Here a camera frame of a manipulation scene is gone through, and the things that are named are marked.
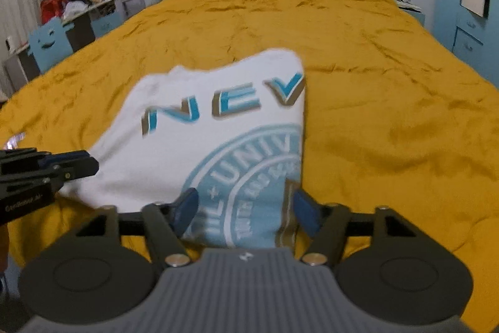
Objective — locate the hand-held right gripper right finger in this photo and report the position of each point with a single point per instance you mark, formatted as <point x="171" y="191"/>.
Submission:
<point x="307" y="212"/>

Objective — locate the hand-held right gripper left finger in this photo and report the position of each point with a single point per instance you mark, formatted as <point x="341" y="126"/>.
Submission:
<point x="186" y="210"/>

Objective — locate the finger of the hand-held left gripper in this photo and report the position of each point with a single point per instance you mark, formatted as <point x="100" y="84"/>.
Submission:
<point x="66" y="156"/>
<point x="80" y="168"/>

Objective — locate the white printed T-shirt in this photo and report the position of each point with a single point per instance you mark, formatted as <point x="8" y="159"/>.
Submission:
<point x="175" y="161"/>

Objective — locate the grey side table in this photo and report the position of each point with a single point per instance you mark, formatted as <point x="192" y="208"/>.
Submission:
<point x="19" y="67"/>

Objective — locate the blue smiley-face chair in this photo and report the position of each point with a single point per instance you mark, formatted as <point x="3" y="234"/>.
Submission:
<point x="48" y="44"/>

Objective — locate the blue white drawer cabinet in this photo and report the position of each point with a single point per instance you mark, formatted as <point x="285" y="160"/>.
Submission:
<point x="103" y="24"/>

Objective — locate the yellow quilted blanket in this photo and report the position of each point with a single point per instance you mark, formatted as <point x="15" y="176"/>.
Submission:
<point x="390" y="103"/>

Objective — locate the white plastic bag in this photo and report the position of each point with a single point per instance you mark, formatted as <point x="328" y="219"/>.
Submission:
<point x="75" y="10"/>

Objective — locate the red bag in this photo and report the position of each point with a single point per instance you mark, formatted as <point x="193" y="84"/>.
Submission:
<point x="52" y="10"/>

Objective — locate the pale curtain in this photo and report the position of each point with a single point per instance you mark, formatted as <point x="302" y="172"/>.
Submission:
<point x="17" y="5"/>

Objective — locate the white desk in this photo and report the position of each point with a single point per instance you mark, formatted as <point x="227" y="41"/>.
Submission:
<point x="109" y="3"/>

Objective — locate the blue white wardrobe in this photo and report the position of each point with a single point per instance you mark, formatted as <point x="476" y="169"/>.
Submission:
<point x="467" y="36"/>

